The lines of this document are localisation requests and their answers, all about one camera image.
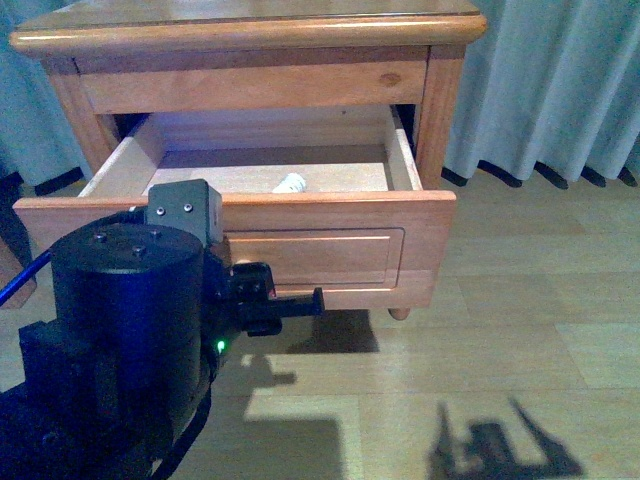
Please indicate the wooden nightstand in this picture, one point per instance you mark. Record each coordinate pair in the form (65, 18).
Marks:
(323, 124)

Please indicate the white medicine bottle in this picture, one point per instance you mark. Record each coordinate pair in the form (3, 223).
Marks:
(291, 183)

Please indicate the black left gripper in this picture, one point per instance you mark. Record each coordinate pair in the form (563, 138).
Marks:
(233, 298)

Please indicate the grey curtain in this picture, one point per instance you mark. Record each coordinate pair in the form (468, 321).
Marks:
(525, 85)

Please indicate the wooden drawer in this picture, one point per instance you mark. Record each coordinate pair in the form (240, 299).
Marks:
(366, 230)

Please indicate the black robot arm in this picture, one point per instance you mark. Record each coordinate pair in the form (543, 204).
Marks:
(118, 384)

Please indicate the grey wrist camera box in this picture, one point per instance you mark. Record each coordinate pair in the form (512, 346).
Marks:
(192, 206)

